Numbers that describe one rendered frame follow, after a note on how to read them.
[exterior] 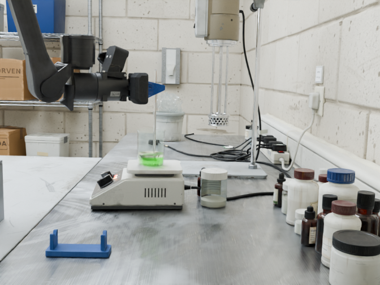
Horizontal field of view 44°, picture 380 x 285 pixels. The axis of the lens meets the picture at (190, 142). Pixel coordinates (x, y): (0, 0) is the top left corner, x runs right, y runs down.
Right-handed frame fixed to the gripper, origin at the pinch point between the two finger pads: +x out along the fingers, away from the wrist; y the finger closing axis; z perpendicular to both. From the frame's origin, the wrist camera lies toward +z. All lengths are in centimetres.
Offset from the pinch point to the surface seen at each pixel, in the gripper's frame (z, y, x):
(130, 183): -20.0, -3.5, -5.5
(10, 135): -39, 228, -3
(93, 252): -25.2, -25.0, -19.6
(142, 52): 19, 226, 88
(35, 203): -25.9, 9.6, -22.7
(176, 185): -20.5, -7.0, 3.4
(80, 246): -25.1, -21.9, -20.9
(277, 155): -23, 28, 58
